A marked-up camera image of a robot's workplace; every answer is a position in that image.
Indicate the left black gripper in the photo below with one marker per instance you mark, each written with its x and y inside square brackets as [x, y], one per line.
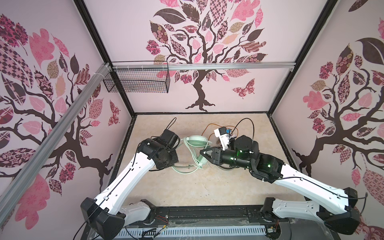
[174, 159]

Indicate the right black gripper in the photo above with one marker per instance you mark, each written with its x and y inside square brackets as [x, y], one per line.
[216, 156]

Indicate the mint green headphones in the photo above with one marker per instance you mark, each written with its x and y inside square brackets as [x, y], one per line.
[194, 144]

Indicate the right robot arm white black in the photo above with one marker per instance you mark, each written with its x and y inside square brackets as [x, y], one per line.
[333, 207]

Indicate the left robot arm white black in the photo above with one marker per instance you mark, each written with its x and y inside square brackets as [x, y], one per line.
[114, 196]

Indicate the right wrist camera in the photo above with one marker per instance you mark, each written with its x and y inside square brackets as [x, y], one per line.
[224, 135]

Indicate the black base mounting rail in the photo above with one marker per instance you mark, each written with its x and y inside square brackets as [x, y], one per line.
[210, 214]

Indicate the black wire mesh basket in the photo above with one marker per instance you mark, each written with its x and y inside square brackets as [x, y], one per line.
[138, 77]

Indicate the white slotted cable duct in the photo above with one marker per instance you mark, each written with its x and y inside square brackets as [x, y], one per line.
[191, 232]

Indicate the aluminium rail back wall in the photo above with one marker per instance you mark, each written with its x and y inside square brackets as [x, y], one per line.
[204, 66]

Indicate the aluminium rail wall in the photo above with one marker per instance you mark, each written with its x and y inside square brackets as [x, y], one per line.
[23, 180]
[204, 66]

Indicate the aluminium rail left wall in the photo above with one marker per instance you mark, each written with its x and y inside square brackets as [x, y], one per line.
[23, 180]

